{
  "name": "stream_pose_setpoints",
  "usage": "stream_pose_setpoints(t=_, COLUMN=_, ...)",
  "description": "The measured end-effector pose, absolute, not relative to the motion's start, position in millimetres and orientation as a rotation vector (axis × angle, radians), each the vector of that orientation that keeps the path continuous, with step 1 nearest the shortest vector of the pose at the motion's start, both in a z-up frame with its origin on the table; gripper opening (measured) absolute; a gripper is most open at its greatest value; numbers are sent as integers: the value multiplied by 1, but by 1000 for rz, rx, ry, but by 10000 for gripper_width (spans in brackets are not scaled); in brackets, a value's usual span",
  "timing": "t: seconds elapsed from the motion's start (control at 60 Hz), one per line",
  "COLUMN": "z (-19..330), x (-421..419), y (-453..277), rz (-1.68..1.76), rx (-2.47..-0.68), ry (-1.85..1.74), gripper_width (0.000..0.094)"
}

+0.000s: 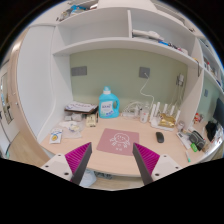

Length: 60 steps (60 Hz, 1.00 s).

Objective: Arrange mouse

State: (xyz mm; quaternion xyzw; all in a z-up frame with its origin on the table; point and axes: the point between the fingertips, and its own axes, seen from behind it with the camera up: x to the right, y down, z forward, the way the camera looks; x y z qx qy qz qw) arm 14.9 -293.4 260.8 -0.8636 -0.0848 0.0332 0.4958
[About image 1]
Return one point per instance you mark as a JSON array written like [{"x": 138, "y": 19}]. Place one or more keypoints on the grey wall socket with plug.
[{"x": 144, "y": 72}]

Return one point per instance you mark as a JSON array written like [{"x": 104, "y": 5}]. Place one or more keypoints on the grey wall socket left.
[{"x": 79, "y": 71}]

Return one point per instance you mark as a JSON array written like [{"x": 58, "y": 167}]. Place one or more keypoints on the pink mouse pad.
[{"x": 117, "y": 141}]

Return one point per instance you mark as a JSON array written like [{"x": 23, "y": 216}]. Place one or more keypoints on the gold figurine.
[{"x": 166, "y": 121}]

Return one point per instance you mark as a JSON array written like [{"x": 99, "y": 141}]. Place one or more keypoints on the black pouch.
[{"x": 197, "y": 139}]

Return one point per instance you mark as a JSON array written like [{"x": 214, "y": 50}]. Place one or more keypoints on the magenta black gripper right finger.
[{"x": 146, "y": 160}]

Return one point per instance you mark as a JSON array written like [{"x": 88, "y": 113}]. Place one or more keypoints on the black computer mouse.
[{"x": 159, "y": 137}]

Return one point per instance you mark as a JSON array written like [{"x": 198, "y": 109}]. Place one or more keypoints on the black bag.
[{"x": 211, "y": 129}]

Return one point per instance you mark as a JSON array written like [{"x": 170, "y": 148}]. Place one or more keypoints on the small yellow packet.
[{"x": 91, "y": 121}]

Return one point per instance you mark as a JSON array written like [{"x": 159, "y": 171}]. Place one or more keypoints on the white small bottle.
[{"x": 144, "y": 113}]

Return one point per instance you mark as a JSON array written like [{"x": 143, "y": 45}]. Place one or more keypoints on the white card with yellow sticker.
[{"x": 55, "y": 136}]

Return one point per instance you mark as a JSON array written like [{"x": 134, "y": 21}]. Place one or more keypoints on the clear plastic bag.
[{"x": 71, "y": 129}]

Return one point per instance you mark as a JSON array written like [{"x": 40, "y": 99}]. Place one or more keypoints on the blue detergent bottle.
[{"x": 108, "y": 104}]

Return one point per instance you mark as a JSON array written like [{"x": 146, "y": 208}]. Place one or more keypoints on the dark monitor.
[{"x": 219, "y": 112}]

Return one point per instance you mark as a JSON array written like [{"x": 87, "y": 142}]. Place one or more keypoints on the white wall shelf unit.
[{"x": 140, "y": 25}]

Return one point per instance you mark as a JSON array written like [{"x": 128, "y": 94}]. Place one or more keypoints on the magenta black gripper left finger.
[{"x": 77, "y": 160}]

